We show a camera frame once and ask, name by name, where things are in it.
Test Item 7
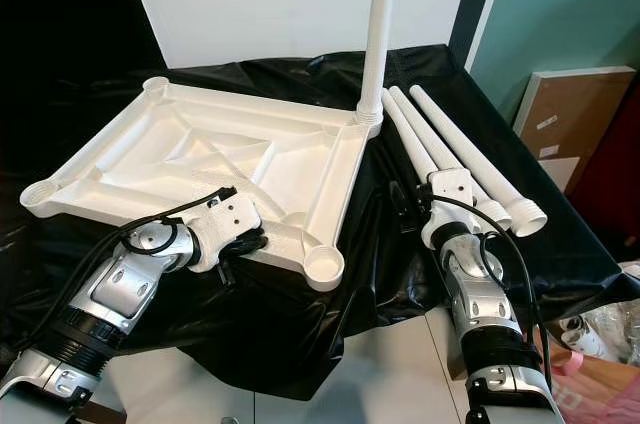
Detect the white plastic table top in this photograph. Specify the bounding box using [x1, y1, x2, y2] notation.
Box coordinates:
[20, 76, 383, 293]

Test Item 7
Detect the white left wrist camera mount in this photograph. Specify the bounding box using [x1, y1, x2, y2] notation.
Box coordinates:
[185, 192, 263, 273]

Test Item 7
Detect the dark red fabric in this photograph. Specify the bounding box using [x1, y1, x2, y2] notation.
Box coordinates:
[570, 74, 640, 265]

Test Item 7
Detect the large white board panel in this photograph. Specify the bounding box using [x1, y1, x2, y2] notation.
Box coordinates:
[120, 0, 476, 70]

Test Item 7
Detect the brown board with white frame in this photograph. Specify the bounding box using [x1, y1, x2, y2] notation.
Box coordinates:
[512, 65, 637, 195]

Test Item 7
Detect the black plastic table cover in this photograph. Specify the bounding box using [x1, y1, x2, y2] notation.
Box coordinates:
[0, 42, 640, 405]

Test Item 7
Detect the clear plastic bag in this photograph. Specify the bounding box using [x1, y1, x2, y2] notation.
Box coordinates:
[560, 294, 640, 360]

